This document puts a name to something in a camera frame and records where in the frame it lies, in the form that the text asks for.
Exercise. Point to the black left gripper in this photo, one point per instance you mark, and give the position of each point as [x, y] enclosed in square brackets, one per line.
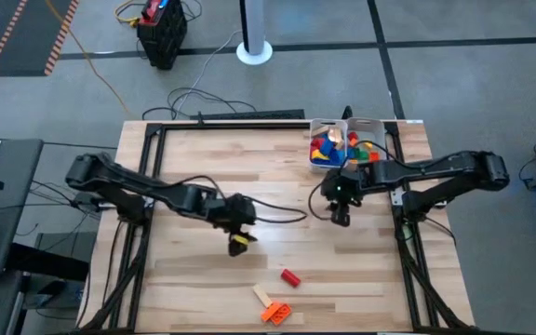
[235, 214]

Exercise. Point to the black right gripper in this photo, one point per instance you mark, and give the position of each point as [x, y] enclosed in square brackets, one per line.
[342, 186]

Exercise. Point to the white plastic bin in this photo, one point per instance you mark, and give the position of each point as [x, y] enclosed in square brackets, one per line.
[328, 168]

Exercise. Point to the red toy brick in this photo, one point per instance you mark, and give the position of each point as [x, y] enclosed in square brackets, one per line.
[374, 156]
[290, 277]
[316, 142]
[352, 136]

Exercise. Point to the yellow toy brick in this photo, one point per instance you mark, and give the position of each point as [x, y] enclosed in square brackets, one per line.
[319, 156]

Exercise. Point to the orange toy brick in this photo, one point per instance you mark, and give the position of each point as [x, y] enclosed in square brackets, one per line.
[283, 315]
[269, 312]

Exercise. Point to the yellow toy cylinder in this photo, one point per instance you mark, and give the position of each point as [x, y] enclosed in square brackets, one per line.
[367, 145]

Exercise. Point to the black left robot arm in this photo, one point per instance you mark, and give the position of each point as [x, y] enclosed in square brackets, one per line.
[110, 179]

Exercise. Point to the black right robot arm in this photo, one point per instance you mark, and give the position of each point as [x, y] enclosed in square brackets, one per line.
[435, 167]

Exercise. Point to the black power strip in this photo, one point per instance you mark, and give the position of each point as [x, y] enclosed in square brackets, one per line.
[249, 114]

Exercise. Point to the black power adapter box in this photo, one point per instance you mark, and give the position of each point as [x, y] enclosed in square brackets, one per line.
[84, 201]

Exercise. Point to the black crate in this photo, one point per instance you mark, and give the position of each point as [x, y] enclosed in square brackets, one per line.
[161, 42]

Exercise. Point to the dark grey desk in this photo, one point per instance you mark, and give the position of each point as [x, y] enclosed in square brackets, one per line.
[17, 186]

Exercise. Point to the red and blue device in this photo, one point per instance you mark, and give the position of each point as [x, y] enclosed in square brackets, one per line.
[152, 8]

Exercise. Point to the black mat orange striped edges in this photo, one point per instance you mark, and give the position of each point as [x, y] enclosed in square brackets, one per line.
[30, 32]

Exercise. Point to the silver corner bracket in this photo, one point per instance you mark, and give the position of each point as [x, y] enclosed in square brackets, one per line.
[396, 197]

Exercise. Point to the small black bracket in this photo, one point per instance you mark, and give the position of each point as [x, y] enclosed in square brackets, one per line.
[347, 111]

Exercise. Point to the black table frame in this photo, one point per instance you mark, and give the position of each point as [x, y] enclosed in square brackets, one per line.
[179, 125]

